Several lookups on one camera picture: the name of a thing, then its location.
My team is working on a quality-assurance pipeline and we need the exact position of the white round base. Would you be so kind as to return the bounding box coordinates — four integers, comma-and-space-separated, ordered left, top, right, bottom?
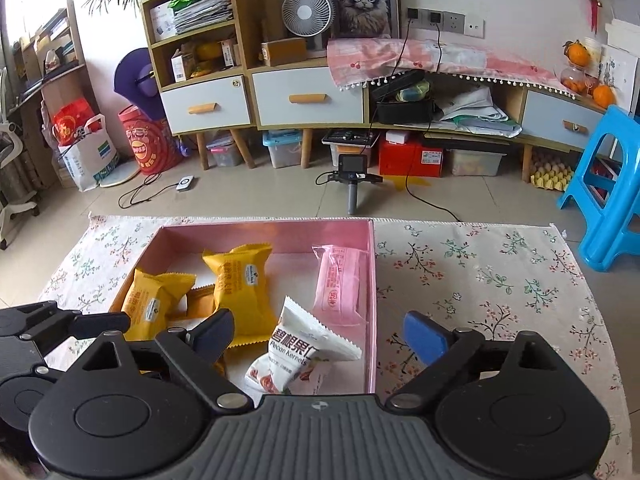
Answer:
99, 162, 142, 189

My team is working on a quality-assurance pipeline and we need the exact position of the office chair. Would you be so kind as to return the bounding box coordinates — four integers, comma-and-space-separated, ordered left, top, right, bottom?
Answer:
0, 67, 41, 251

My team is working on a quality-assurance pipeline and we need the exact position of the small orange snack packet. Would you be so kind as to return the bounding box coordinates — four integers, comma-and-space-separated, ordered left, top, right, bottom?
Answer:
185, 284, 221, 320

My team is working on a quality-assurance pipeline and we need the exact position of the red box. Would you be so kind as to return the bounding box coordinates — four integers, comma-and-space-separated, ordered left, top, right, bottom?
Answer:
378, 134, 445, 179

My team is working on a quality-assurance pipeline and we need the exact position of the blue plastic stool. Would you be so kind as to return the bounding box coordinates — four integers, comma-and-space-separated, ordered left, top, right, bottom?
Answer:
557, 104, 640, 274

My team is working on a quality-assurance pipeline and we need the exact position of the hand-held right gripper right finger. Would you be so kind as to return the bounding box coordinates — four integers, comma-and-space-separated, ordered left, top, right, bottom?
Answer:
384, 310, 562, 409

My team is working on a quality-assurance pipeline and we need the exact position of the black floor cable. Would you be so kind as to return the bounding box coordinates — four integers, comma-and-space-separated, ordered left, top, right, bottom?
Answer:
118, 172, 184, 210

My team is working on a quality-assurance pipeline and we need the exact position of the white printed box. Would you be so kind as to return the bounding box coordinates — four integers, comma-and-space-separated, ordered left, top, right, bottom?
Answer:
597, 42, 640, 109

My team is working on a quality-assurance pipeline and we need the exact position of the stack of papers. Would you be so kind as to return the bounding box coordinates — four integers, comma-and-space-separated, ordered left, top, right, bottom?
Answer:
149, 0, 235, 37

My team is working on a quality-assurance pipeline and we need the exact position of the pink snack packet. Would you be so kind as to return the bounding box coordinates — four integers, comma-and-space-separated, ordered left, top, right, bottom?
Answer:
312, 243, 372, 317

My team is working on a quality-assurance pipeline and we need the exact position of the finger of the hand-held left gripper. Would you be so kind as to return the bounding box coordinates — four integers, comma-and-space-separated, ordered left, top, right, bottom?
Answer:
0, 301, 132, 362

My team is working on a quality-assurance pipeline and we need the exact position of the low wooden cabinet blue drawer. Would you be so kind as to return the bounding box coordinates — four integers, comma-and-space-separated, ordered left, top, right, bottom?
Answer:
367, 72, 618, 184

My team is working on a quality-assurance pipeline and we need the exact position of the black flat device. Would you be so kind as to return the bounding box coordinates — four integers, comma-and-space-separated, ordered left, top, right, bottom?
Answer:
322, 128, 379, 147

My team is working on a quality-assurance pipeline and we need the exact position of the red plastic bag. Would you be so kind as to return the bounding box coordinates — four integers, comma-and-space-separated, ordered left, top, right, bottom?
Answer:
52, 99, 96, 146

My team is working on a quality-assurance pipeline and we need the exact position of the pink cherry-print cloth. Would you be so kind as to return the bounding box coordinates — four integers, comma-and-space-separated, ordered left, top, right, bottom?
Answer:
327, 37, 609, 109

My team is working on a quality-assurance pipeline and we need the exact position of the pile of papers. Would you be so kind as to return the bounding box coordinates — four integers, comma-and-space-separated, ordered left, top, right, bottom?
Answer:
434, 84, 524, 139

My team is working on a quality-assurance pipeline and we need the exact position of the wide clear storage bin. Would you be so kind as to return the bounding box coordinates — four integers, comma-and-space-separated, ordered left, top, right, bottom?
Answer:
444, 147, 504, 177

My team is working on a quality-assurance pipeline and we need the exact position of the glass jar of oranges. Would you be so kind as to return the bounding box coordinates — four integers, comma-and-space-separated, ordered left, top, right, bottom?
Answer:
559, 64, 599, 96

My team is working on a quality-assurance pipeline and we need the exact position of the floral tablecloth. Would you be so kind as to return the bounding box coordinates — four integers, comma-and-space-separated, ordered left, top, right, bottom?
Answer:
37, 212, 633, 480

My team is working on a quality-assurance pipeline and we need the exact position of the white nut snack packet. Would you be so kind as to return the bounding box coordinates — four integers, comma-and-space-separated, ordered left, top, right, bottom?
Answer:
243, 352, 334, 395
268, 295, 363, 367

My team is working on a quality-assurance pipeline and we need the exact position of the wall socket row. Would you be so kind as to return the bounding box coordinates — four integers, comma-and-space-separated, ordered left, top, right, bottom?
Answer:
405, 7, 485, 39

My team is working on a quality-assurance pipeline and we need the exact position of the white carton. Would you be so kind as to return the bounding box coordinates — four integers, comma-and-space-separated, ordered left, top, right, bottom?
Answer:
170, 49, 189, 84

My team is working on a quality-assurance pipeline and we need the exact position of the white storage bin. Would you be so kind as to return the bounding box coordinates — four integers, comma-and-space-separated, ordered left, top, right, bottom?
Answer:
329, 142, 371, 169

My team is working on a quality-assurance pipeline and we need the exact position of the white desk fan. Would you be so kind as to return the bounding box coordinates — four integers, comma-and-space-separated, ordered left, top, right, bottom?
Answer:
281, 0, 335, 59

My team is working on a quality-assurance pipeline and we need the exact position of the framed cat picture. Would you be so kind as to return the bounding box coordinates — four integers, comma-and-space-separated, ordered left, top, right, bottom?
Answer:
318, 0, 401, 41

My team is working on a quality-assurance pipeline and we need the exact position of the pink cardboard box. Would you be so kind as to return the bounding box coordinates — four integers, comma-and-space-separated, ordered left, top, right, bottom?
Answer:
109, 217, 377, 397

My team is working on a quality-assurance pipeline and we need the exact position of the yellow snack packet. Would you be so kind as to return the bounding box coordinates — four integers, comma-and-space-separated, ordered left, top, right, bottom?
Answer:
202, 243, 274, 349
120, 268, 197, 344

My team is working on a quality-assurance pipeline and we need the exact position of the black power cable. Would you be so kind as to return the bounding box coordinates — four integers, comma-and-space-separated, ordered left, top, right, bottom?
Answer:
400, 17, 463, 223

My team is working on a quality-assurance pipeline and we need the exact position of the wooden cabinet white drawer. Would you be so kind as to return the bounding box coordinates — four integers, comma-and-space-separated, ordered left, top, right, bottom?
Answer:
247, 57, 372, 170

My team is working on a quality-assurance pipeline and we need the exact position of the tall wooden shelf cabinet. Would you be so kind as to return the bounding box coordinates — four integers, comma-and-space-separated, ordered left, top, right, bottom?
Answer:
141, 0, 259, 171

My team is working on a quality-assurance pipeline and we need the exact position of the yellow egg tray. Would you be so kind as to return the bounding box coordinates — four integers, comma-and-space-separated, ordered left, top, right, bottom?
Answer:
529, 147, 576, 191

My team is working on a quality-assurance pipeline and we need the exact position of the white shopping bag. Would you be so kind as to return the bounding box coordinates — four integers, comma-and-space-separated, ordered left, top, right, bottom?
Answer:
58, 113, 121, 192

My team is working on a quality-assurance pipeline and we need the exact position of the black case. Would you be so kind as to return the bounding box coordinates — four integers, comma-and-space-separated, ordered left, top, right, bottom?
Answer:
372, 68, 436, 125

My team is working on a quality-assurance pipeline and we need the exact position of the red patterned bag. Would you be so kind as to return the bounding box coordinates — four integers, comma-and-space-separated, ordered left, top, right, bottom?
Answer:
118, 104, 184, 176

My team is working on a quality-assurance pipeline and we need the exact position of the clear bin blue lid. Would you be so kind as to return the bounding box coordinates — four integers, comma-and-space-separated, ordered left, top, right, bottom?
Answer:
262, 129, 304, 169

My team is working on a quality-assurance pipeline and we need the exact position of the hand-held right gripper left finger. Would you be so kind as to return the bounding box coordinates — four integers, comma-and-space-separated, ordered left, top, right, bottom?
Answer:
70, 308, 255, 409

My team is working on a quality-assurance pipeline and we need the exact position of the wooden bookshelf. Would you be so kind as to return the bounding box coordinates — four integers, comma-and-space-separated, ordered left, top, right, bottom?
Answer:
10, 0, 89, 186

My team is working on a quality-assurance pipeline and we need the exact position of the camera on handle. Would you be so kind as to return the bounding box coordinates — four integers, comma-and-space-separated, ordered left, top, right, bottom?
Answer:
315, 154, 384, 215

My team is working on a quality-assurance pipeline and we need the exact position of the yellow fruit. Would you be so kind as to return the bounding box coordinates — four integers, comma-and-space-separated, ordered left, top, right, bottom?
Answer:
194, 39, 224, 61

